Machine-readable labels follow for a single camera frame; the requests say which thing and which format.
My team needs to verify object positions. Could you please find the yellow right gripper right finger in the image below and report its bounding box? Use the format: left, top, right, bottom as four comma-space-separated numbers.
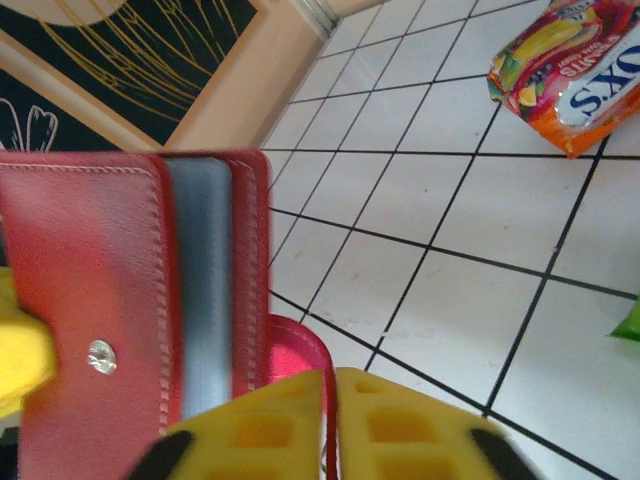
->
334, 367, 532, 480

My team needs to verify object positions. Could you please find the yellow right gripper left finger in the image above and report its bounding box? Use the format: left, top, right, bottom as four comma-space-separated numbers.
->
130, 369, 324, 480

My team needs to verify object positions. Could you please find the red leather card holder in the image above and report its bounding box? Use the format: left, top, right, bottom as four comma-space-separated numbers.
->
0, 147, 337, 480

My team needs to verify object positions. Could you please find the green snack packet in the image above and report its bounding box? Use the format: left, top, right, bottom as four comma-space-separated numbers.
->
607, 294, 640, 341

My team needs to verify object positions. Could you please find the orange fruit candy bag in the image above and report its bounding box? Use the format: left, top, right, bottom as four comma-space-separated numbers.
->
487, 0, 640, 160

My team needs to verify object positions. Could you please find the aluminium frame post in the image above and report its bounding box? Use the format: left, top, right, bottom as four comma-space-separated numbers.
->
298, 0, 346, 32

